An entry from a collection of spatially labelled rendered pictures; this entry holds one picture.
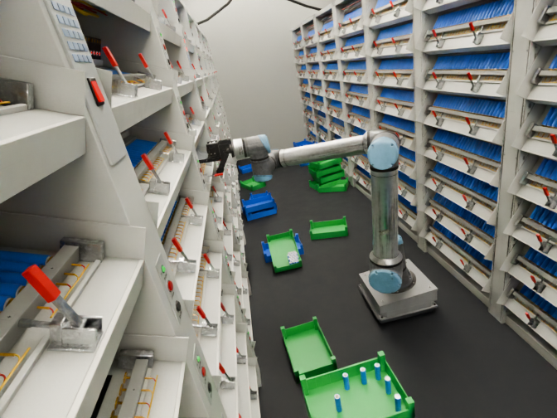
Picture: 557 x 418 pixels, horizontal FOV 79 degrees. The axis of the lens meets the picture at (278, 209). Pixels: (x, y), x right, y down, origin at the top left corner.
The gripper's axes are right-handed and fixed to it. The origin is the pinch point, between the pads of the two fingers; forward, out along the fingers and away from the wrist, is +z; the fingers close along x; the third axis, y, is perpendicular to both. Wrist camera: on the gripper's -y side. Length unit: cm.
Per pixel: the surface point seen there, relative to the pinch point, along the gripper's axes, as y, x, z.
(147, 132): 22.1, 42.8, 4.6
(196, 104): 22.4, -27.5, -5.8
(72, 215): 23, 112, -1
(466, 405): -97, 75, -91
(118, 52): 46, 42, 6
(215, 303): -26, 74, -7
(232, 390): -46, 87, -8
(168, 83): 35, 43, -6
